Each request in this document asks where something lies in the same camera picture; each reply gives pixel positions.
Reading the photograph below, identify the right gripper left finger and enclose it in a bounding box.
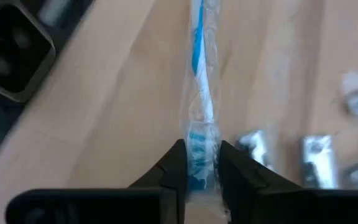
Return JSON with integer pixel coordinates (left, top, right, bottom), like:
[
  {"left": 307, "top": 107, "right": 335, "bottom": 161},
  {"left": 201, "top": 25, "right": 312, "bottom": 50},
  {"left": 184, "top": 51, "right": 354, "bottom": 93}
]
[{"left": 5, "top": 139, "right": 188, "bottom": 224}]

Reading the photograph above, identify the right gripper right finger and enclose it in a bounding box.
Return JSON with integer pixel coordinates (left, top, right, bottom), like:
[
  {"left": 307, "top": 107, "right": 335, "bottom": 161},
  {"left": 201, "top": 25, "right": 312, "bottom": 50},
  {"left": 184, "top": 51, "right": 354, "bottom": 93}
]
[{"left": 218, "top": 140, "right": 358, "bottom": 224}]

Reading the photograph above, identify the blue toothbrush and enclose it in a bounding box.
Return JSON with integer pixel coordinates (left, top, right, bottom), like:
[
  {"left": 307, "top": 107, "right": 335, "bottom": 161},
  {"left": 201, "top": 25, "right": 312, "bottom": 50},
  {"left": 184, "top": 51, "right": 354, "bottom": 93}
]
[{"left": 178, "top": 0, "right": 232, "bottom": 224}]

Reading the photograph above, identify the grey table-level camera box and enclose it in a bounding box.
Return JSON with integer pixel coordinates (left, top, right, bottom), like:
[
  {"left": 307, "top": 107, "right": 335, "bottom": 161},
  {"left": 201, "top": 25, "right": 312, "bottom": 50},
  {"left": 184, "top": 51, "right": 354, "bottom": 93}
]
[{"left": 0, "top": 0, "right": 57, "bottom": 103}]

